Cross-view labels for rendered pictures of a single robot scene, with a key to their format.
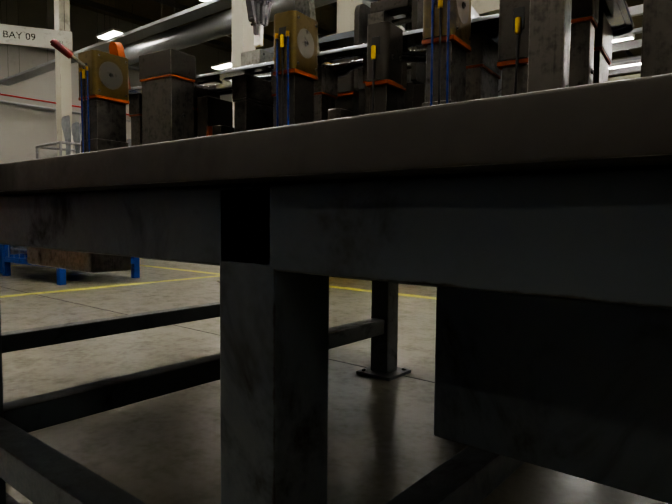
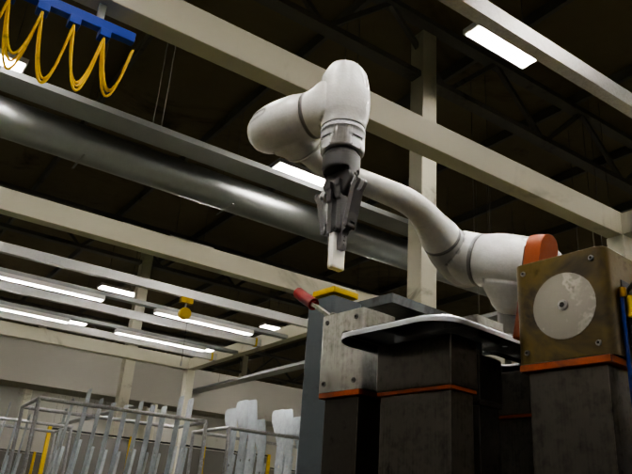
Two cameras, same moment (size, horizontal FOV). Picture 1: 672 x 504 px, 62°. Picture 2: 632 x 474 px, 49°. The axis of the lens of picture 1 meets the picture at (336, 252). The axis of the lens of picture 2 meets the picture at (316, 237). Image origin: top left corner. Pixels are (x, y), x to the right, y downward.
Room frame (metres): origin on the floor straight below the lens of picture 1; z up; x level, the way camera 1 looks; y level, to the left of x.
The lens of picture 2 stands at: (1.61, 1.42, 0.77)
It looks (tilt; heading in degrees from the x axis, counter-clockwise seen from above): 23 degrees up; 288
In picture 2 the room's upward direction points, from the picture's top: 4 degrees clockwise
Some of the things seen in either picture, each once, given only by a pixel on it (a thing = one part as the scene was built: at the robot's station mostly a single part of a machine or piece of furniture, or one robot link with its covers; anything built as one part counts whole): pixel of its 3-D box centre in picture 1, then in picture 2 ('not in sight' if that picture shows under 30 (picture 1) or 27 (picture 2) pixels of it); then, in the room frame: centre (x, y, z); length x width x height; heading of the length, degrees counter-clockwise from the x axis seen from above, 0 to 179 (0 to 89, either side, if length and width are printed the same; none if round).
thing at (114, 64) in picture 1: (100, 123); (601, 430); (1.53, 0.65, 0.88); 0.14 x 0.09 x 0.36; 147
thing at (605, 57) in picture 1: (590, 102); not in sight; (1.04, -0.47, 0.84); 0.12 x 0.05 x 0.29; 147
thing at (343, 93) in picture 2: not in sight; (339, 100); (1.94, 0.27, 1.58); 0.13 x 0.11 x 0.16; 161
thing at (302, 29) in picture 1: (291, 101); not in sight; (1.19, 0.10, 0.87); 0.12 x 0.07 x 0.35; 147
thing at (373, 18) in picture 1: (395, 97); not in sight; (1.49, -0.15, 0.95); 0.18 x 0.13 x 0.49; 57
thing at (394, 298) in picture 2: (321, 48); (429, 325); (1.78, 0.05, 1.16); 0.37 x 0.14 x 0.02; 57
